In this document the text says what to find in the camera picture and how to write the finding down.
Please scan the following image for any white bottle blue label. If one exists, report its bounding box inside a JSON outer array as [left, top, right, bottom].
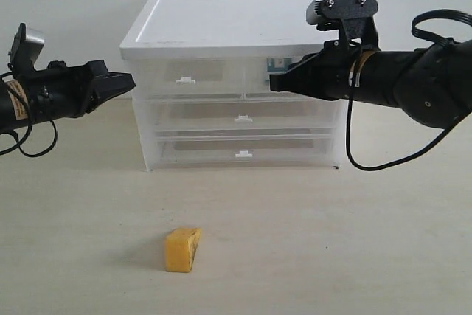
[[265, 58, 293, 84]]

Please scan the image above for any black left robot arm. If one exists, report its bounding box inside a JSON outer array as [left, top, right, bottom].
[[1, 60, 136, 132]]

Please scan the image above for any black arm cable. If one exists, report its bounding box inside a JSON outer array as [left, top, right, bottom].
[[0, 67, 58, 158], [345, 7, 472, 173]]

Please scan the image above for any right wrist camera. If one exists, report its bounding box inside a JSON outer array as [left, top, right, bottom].
[[305, 0, 379, 49]]

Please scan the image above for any clear middle wide drawer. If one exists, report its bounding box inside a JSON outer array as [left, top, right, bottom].
[[136, 100, 344, 131]]

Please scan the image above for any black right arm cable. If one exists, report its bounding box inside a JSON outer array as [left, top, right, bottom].
[[345, 7, 472, 173]]

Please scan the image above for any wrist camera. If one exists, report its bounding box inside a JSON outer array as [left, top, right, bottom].
[[305, 0, 379, 49], [8, 22, 45, 75]]

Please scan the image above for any clear bottom wide drawer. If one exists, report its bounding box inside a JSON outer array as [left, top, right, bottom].
[[153, 134, 339, 166]]

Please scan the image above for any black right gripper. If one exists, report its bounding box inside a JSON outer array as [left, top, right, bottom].
[[269, 40, 360, 101]]

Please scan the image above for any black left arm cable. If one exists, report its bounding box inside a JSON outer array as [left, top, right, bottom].
[[0, 67, 58, 158]]

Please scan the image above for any clear wide drawer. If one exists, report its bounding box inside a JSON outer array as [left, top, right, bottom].
[[136, 100, 344, 131], [153, 134, 339, 166]]

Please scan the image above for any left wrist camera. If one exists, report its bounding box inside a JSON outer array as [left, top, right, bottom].
[[8, 22, 45, 75]]

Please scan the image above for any white plastic drawer cabinet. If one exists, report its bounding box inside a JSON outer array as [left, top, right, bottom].
[[119, 0, 347, 170]]

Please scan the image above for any yellow cheese wedge block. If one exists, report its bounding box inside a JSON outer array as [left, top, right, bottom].
[[164, 227, 201, 273]]

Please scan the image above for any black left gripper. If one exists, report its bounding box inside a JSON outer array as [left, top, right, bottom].
[[25, 60, 136, 122]]

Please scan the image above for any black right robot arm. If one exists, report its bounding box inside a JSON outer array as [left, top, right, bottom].
[[269, 41, 471, 129]]

